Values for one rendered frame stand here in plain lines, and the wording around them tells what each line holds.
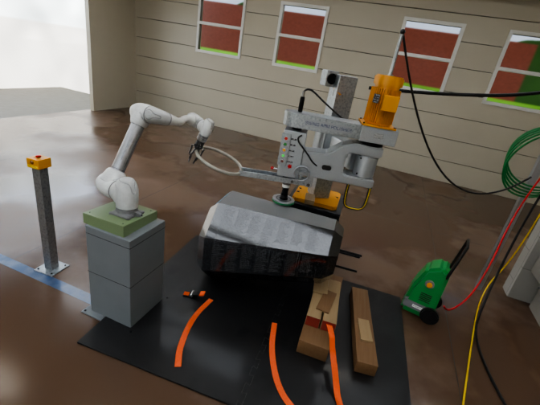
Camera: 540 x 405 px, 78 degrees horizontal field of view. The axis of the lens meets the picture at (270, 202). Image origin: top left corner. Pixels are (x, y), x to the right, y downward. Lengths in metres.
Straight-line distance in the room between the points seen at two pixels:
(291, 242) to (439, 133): 6.46
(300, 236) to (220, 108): 7.43
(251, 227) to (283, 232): 0.28
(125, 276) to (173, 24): 8.75
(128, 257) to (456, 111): 7.67
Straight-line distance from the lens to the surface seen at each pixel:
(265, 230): 2.92
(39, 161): 3.24
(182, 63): 10.51
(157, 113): 2.67
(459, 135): 8.90
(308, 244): 2.89
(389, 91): 2.96
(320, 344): 2.86
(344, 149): 2.98
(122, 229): 2.55
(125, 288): 2.80
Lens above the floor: 2.12
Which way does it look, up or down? 23 degrees down
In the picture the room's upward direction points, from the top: 10 degrees clockwise
